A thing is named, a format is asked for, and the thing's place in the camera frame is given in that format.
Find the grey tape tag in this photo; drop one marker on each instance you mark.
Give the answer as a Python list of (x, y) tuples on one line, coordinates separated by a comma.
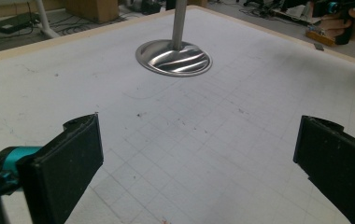
[(319, 47)]

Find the silver metal utensil stand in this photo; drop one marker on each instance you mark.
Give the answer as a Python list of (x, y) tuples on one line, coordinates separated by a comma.
[(174, 59)]

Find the white stand leg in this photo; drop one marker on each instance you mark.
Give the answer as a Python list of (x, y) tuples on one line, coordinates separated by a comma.
[(46, 23)]

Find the flat black device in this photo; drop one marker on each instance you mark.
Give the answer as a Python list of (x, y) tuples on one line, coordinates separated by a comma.
[(12, 24)]

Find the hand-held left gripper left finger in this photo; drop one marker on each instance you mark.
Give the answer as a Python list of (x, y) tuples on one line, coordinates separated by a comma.
[(63, 168)]

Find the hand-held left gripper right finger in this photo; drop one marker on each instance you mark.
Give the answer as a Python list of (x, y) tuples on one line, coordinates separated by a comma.
[(340, 161)]

